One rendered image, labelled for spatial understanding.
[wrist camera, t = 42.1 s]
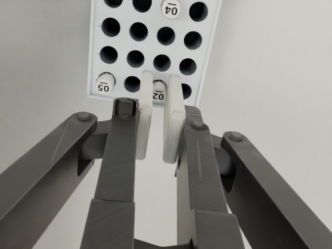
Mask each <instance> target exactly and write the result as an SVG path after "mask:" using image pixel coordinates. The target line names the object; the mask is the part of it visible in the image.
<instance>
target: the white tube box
mask: <svg viewBox="0 0 332 249"><path fill-rule="evenodd" d="M177 1H178V2H179V3H180V6H181V13H180V14H179V16H178V17H177V18H175V19H167V18H166V17H164V15H163V14H162V9H161V8H162V3H163V0H91V12H90V32H89V54H88V75H87V98H93V99H100V100H107V101H114V99H116V98H119V97H128V98H135V99H139V92H140V84H141V76H142V71H144V70H147V71H151V73H153V81H155V80H161V81H163V82H164V83H165V84H166V89H167V87H168V81H169V76H171V74H174V75H179V77H180V80H181V86H182V93H183V100H184V105H189V106H195V107H197V108H198V107H199V103H200V98H201V94H202V90H203V85H204V81H205V76H206V72H207V67H208V62H209V57H210V53H211V48H212V44H213V39H214V35H215V30H216V26H217V22H218V17H219V13H220V8H221V4H222V0H177ZM104 72H108V73H111V74H112V75H113V76H114V77H115V79H116V80H115V82H114V87H113V89H112V91H111V92H110V93H109V94H107V95H103V94H100V93H98V92H97V91H96V89H95V83H96V81H97V79H98V78H99V77H100V76H101V75H102V73H104Z"/></svg>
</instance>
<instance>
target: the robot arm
mask: <svg viewBox="0 0 332 249"><path fill-rule="evenodd" d="M152 112H153V73H151V71H147V70H144V71H142V76H141V84H140V92H139V99H135V98H128V97H119V98H116V99H114V101H113V112H112V118H111V119H110V120H106V121H97V119H98V118H97V116H96V115H94V114H92V113H87V112H78V113H74V114H72V115H70V116H69V117H68V118H67V119H66V120H65V121H64V122H62V123H61V124H60V125H59V126H58V127H56V128H55V129H54V130H53V131H52V132H50V133H49V134H48V135H47V136H46V137H44V138H43V139H42V140H41V141H40V142H38V143H37V144H36V145H35V146H33V147H32V148H31V149H30V150H29V151H27V152H26V153H25V154H24V155H23V156H21V157H20V158H19V159H18V160H16V161H15V162H14V163H13V164H12V165H10V166H9V167H8V168H7V169H6V170H4V171H3V172H2V173H1V174H0V249H32V248H33V247H34V245H35V244H36V243H37V241H38V240H39V238H40V237H41V236H42V234H43V233H44V232H45V230H46V229H47V228H48V226H49V225H50V223H51V222H52V221H53V219H54V218H55V217H56V215H57V214H58V213H59V211H60V210H61V209H62V207H63V206H64V205H65V203H66V202H67V201H68V199H69V198H70V196H71V195H72V194H73V192H74V191H75V190H76V188H77V187H78V186H79V184H80V183H81V181H82V180H83V179H84V177H85V176H86V175H87V173H88V172H89V171H90V169H91V168H92V166H93V165H94V163H95V159H102V163H101V168H100V172H99V177H98V181H97V185H96V190H95V194H94V199H91V202H90V206H89V210H88V215H87V219H86V223H85V228H84V232H83V237H82V242H81V246H80V249H245V246H244V242H243V238H242V234H241V231H240V229H241V230H242V232H243V234H244V236H245V237H246V239H247V241H248V243H249V245H250V246H251V248H252V249H332V232H331V231H330V230H329V229H328V227H327V226H326V225H325V224H324V223H323V222H322V221H321V220H320V218H319V217H318V216H317V215H316V214H315V213H314V212H313V211H312V209H311V208H310V207H309V206H308V205H307V204H306V203H305V202H304V200H303V199H302V198H301V197H300V196H299V195H298V194H297V193H296V192H295V190H294V189H293V188H291V186H290V185H289V184H288V183H287V182H286V181H285V180H284V179H283V177H282V176H281V175H280V174H279V173H278V172H277V171H276V170H275V168H274V167H273V166H272V165H271V164H270V163H269V162H268V161H267V159H266V158H265V157H264V156H263V155H262V154H261V153H260V152H259V151H258V149H257V148H256V147H255V146H254V145H253V144H252V143H251V142H250V140H249V139H248V138H247V137H246V136H244V135H243V134H241V133H239V132H236V131H226V132H224V134H223V136H222V137H220V136H216V135H213V134H211V133H210V129H209V127H208V125H206V124H205V123H204V122H203V118H202V115H201V111H200V110H199V109H198V108H197V107H195V106H189V105H184V100H183V93H182V86H181V80H180V77H179V75H174V74H171V76H169V81H168V87H167V95H166V101H165V106H164V127H163V161H164V162H165V163H167V164H174V163H176V162H177V165H176V170H175V175H174V177H177V245H175V246H167V247H161V246H157V245H154V244H151V243H148V242H145V241H141V240H138V239H135V238H134V223H135V202H134V185H135V160H143V159H145V158H146V151H147V145H148V138H149V132H150V125H151V119H152ZM177 157H178V161H177ZM227 205H228V207H229V209H230V211H231V212H232V214H231V213H229V212H228V208H227Z"/></svg>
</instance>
